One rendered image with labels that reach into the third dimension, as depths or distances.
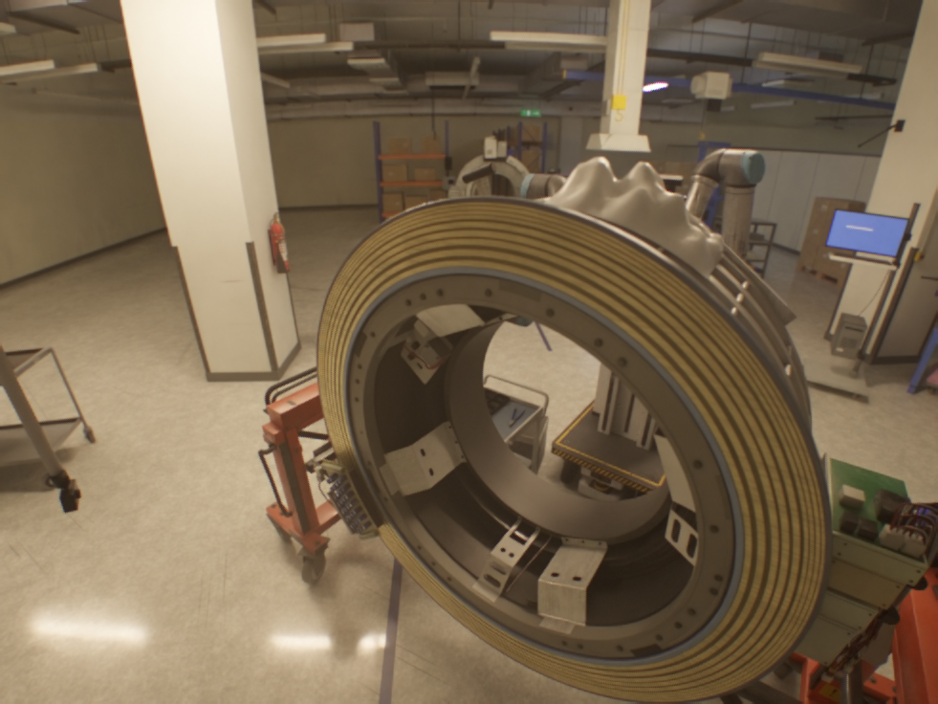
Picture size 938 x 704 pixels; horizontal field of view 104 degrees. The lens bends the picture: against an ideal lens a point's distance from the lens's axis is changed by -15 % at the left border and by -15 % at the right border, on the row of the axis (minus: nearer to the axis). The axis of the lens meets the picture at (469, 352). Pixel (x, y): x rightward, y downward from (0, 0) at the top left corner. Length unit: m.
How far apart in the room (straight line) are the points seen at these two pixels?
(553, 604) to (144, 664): 1.85
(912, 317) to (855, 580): 5.20
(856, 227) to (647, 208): 3.88
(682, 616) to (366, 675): 1.44
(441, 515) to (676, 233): 1.22
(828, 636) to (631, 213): 1.01
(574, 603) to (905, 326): 5.32
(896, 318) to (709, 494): 5.24
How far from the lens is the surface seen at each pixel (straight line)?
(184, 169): 4.10
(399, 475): 1.59
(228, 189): 3.94
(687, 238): 0.95
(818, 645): 1.31
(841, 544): 1.10
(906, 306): 6.08
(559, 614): 1.51
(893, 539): 1.11
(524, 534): 1.67
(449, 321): 1.13
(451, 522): 1.69
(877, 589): 1.18
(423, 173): 11.53
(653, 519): 1.40
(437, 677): 2.19
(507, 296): 0.90
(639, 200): 0.96
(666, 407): 0.85
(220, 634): 2.53
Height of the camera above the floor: 1.98
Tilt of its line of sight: 26 degrees down
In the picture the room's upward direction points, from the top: straight up
